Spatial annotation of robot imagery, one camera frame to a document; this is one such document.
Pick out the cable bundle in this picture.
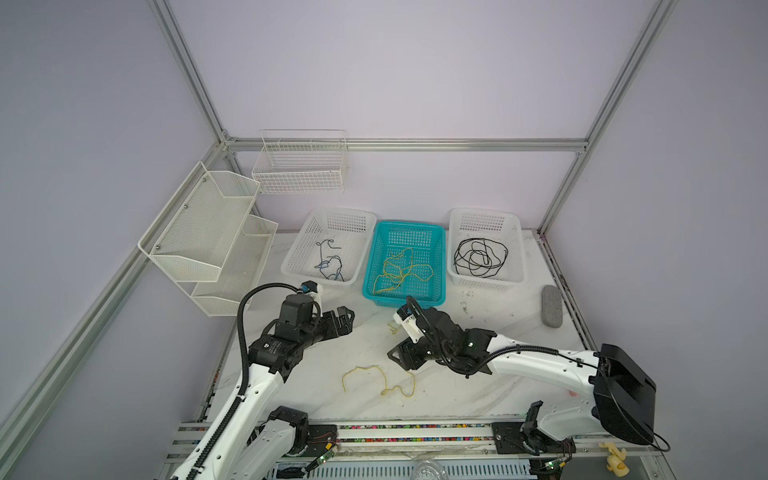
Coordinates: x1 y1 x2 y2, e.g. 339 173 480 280
341 320 417 399

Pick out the black cable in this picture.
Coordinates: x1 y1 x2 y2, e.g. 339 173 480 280
452 236 510 278

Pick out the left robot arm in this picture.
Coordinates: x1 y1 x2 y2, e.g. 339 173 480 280
171 281 355 479

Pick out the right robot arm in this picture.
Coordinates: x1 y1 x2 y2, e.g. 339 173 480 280
387 299 670 455

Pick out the white plastic basket left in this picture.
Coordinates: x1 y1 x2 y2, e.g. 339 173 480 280
280 207 377 287

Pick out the white plastic basket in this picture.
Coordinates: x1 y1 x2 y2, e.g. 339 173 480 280
447 207 528 291
280 207 377 287

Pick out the teal plastic basket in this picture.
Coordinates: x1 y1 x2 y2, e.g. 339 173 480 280
362 221 447 308

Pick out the white plastic basket right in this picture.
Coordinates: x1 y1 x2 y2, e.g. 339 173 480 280
447 207 528 291

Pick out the grey oval stone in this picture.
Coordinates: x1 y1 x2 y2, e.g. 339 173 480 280
540 285 563 329

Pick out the small yellow figure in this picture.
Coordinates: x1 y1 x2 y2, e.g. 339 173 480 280
599 442 630 478

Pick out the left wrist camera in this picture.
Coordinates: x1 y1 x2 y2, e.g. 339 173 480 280
300 280 323 306

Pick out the white mesh wall shelf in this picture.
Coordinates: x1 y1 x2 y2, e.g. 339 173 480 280
138 163 278 317

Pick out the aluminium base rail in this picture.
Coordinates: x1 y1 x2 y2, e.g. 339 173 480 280
173 416 649 480

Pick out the white wire wall basket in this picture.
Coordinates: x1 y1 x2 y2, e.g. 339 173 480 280
252 129 348 194

